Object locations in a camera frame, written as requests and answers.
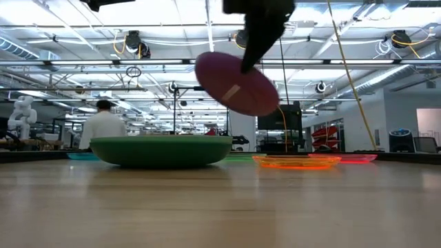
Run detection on grey chair back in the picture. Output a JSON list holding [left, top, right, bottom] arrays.
[[413, 136, 440, 154]]

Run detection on red shelf rack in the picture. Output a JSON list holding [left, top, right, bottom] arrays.
[[311, 125, 341, 149]]

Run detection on large dark green plate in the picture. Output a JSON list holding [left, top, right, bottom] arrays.
[[89, 136, 234, 170]]

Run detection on orange hanging cable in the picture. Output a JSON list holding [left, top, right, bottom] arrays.
[[276, 105, 289, 153]]

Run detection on small clear orange plate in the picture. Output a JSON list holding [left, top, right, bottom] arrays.
[[252, 155, 342, 170]]

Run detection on person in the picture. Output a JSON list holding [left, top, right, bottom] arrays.
[[78, 99, 127, 151]]

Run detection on long black cable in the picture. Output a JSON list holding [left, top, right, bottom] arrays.
[[278, 37, 289, 152]]

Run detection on wooden work table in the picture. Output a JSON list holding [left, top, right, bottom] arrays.
[[0, 137, 65, 152]]

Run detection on long yellow cable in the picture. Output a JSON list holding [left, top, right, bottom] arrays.
[[326, 0, 378, 152]]

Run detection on small clear green plate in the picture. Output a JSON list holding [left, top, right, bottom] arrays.
[[223, 153, 268, 163]]

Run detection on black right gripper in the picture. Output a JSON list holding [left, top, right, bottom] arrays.
[[222, 0, 296, 74]]

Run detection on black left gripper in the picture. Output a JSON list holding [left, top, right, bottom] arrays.
[[80, 0, 136, 13]]

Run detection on medium purple plate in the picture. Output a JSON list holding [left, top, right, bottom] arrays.
[[194, 51, 280, 117]]

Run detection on black air purifier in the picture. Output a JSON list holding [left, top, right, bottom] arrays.
[[388, 128, 416, 154]]

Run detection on white humanoid robot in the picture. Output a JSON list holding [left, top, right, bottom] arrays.
[[7, 95, 38, 141]]

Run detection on small clear pink plate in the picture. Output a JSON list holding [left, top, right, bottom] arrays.
[[308, 153, 378, 164]]

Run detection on small clear blue plate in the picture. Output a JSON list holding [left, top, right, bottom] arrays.
[[67, 152, 101, 161]]

